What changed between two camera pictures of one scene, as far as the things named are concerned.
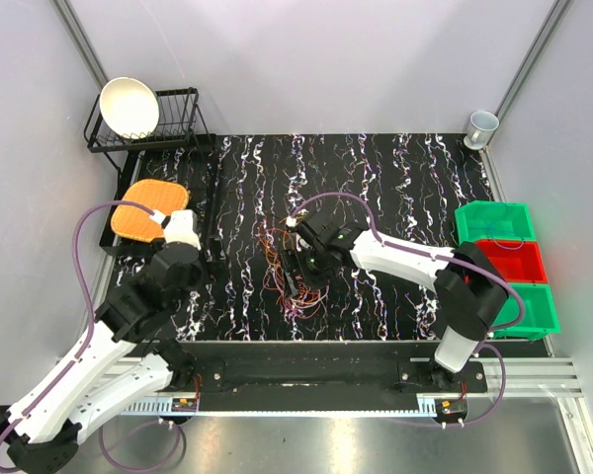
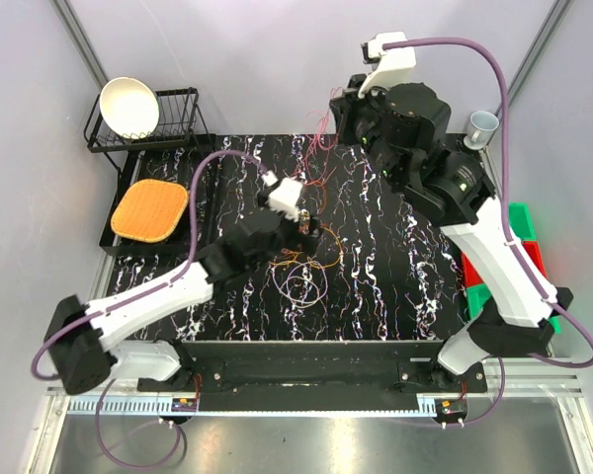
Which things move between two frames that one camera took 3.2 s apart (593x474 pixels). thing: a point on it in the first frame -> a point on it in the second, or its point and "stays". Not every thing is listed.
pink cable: (272, 279) -> (323, 141)
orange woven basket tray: (134, 222) stays
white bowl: (128, 107) stays
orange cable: (296, 293) -> (319, 182)
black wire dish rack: (179, 114) stays
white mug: (481, 126) stays
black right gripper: (293, 260) -> (346, 106)
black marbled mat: (406, 185) stays
